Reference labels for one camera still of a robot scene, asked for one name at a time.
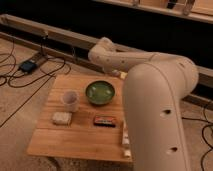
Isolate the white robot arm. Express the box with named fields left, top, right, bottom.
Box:
left=88, top=37, right=199, bottom=171

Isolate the green ceramic bowl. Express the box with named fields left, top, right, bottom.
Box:
left=85, top=80, right=115, bottom=105

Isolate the small dark red box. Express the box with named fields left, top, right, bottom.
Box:
left=93, top=116, right=116, bottom=127

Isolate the translucent plastic cup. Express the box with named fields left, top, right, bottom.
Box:
left=61, top=91, right=79, bottom=112

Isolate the wooden table board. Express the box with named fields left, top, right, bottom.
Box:
left=27, top=75, right=131, bottom=162

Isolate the beige sponge block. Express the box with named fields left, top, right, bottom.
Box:
left=52, top=112, right=72, bottom=125

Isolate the white plastic bottle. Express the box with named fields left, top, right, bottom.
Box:
left=122, top=121, right=131, bottom=158

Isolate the long wooden beam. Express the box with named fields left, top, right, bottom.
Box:
left=0, top=14, right=213, bottom=86

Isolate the black power adapter box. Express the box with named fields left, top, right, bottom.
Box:
left=19, top=60, right=37, bottom=73

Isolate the black floor cable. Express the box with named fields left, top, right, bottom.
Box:
left=0, top=33, right=72, bottom=129

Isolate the black cable right side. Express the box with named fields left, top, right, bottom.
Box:
left=181, top=99, right=213, bottom=171

